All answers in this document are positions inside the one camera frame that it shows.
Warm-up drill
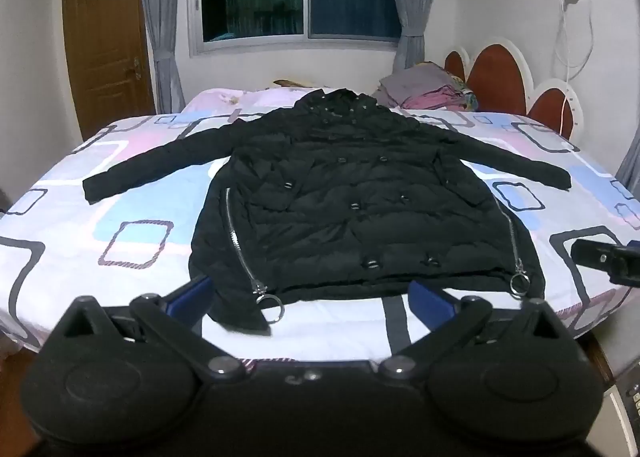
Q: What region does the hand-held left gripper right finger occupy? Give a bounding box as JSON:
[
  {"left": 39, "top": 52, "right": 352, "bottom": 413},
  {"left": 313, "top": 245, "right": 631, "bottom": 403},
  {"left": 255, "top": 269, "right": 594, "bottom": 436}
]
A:
[{"left": 379, "top": 281, "right": 568, "bottom": 383}]

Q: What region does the bed with patterned sheet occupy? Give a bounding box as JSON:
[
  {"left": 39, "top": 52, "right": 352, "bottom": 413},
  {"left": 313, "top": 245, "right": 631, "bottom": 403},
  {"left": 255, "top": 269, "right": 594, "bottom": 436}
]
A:
[{"left": 0, "top": 87, "right": 640, "bottom": 363}]

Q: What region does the black padded jacket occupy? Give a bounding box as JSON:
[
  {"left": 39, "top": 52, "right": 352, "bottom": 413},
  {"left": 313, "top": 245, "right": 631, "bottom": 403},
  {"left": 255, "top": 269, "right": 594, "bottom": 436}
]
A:
[{"left": 82, "top": 88, "right": 573, "bottom": 335}]

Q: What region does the red and white headboard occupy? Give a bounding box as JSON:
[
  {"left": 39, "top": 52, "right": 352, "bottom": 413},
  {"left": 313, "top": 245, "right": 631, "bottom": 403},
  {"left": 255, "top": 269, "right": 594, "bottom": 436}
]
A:
[{"left": 443, "top": 37, "right": 582, "bottom": 140}]

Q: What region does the pink blanket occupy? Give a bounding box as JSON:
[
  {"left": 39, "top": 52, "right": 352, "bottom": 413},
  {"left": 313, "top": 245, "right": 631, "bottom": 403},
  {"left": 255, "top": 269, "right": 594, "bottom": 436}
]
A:
[{"left": 182, "top": 86, "right": 313, "bottom": 114}]

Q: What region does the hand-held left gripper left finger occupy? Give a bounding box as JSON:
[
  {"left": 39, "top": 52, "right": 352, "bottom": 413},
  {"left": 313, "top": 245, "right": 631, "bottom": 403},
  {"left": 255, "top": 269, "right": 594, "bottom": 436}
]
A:
[{"left": 50, "top": 275, "right": 247, "bottom": 383}]

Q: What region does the wooden door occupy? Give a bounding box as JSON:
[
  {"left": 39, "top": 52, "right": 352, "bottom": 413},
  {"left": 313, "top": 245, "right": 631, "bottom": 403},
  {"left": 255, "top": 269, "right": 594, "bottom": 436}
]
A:
[{"left": 62, "top": 0, "right": 157, "bottom": 141}]

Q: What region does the grey appliance with buttons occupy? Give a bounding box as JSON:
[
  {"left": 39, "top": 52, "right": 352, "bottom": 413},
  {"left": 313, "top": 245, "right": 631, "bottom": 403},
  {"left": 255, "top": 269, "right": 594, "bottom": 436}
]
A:
[{"left": 602, "top": 362, "right": 640, "bottom": 443}]

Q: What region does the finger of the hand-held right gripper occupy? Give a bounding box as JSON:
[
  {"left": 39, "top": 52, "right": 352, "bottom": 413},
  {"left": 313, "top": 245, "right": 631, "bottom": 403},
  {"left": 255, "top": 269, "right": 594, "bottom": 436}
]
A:
[{"left": 570, "top": 238, "right": 640, "bottom": 287}]

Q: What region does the stack of folded clothes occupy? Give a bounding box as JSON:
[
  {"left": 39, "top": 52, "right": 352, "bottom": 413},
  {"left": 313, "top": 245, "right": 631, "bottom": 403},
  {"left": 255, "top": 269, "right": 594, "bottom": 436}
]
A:
[{"left": 372, "top": 62, "right": 480, "bottom": 112}]

